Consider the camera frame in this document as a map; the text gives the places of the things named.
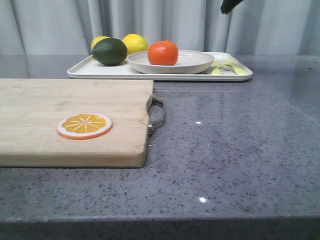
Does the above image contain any wooden cutting board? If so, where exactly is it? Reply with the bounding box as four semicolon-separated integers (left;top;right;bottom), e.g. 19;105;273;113
0;78;154;168

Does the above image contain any orange mandarin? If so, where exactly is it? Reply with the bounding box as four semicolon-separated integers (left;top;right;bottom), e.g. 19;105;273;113
147;40;179;66

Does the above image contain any dark green lime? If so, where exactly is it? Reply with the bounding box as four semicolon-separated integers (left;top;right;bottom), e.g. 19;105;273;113
92;37;128;66

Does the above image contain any grey curtain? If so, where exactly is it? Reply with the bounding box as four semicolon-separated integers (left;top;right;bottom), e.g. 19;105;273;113
0;0;320;56

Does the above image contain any white round plate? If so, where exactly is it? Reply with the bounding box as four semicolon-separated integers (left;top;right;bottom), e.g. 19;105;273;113
127;50;215;75

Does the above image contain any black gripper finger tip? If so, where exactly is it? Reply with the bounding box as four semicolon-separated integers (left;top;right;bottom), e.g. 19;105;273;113
220;0;243;15

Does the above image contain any left yellow lemon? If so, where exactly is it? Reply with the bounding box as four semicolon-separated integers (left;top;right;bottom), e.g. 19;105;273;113
91;36;110;50

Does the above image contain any orange slice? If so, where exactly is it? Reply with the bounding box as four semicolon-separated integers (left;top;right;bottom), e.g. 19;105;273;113
56;112;113;140

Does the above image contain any yellow lemon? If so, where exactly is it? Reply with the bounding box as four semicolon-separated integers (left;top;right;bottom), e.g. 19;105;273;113
91;36;110;50
122;33;149;55

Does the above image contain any yellow plastic fork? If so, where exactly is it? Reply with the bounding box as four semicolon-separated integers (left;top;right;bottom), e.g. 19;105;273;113
223;58;247;75

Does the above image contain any white rectangular tray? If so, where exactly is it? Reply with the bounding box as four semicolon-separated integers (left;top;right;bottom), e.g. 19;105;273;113
67;52;253;82

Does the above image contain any metal cutting board handle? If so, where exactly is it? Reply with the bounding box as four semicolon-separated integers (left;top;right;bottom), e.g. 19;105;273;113
147;96;166;147

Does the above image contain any right yellow lemon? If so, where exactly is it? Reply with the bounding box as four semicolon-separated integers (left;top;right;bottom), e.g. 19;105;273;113
122;33;149;55

